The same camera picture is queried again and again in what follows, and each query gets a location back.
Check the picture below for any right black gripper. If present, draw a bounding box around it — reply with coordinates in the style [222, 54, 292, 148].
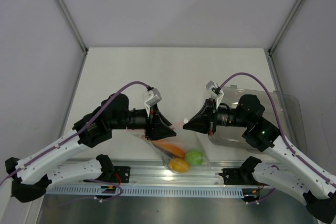
[183, 98, 250, 136]

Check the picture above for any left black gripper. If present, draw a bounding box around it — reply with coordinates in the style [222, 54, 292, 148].
[110, 103, 176, 140]

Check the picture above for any red meat slice toy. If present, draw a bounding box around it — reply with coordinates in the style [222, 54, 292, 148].
[152, 142, 185, 158]

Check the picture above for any clear pink zip bag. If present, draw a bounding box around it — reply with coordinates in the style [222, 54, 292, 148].
[128, 118, 211, 174]

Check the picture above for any green round fruit toy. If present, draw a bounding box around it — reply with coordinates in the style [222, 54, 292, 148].
[184, 149, 204, 166]

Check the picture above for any yellow lemon toy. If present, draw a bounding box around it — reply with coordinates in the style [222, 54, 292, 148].
[168, 157, 190, 173]

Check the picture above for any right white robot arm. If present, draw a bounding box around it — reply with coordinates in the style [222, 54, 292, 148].
[183, 94, 335, 223]

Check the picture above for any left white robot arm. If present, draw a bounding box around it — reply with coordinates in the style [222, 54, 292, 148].
[5, 93, 176, 203]

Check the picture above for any clear plastic food container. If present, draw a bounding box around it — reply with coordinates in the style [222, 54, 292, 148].
[209, 86, 307, 154]

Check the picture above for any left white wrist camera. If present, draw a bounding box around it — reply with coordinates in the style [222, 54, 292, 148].
[143, 86, 162, 115]

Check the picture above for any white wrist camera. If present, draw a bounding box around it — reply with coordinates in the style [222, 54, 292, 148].
[206, 81, 224, 109]
[143, 86, 162, 115]

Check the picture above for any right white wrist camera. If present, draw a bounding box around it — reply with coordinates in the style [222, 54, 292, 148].
[206, 81, 224, 109]

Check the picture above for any aluminium mounting rail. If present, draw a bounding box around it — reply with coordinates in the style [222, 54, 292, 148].
[35, 159, 321, 189]

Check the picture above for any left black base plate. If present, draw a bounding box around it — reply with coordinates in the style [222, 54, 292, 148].
[107, 166, 131, 184]

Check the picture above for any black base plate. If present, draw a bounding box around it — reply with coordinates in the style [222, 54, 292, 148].
[107, 166, 131, 184]
[218, 168, 262, 186]

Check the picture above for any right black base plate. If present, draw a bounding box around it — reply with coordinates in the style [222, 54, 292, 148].
[218, 168, 262, 186]

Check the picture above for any right aluminium frame post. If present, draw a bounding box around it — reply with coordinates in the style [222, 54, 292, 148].
[267, 0, 322, 53]

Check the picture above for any aluminium frame post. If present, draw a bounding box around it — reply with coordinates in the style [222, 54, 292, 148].
[267, 0, 322, 53]
[40, 0, 88, 53]

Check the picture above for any white slotted cable duct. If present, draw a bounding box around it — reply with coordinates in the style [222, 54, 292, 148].
[47, 185, 244, 198]

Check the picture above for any left aluminium frame post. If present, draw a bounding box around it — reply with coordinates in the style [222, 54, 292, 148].
[40, 0, 88, 53]

